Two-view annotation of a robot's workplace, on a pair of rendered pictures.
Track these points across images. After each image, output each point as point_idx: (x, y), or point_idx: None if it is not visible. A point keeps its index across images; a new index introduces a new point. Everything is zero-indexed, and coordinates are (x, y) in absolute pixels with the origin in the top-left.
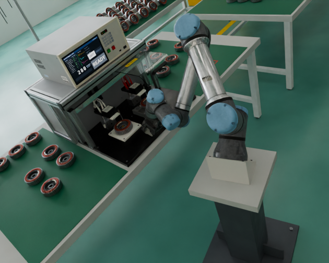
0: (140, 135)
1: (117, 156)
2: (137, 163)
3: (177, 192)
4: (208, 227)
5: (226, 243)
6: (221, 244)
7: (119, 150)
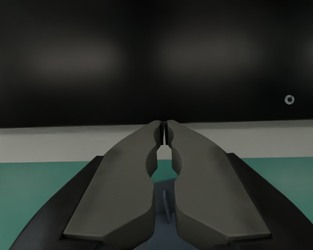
0: (165, 33)
1: None
2: (32, 153)
3: None
4: (170, 166)
5: (162, 204)
6: (157, 198)
7: (26, 6)
